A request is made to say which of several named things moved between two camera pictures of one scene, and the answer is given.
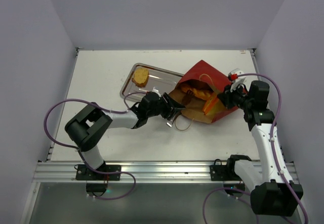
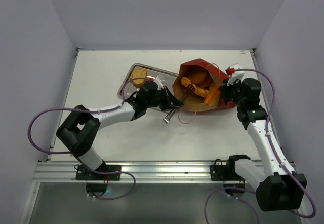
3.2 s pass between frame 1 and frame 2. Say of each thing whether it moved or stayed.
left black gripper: moved
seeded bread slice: stayed
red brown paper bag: moved
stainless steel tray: stayed
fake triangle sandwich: moved
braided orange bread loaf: moved
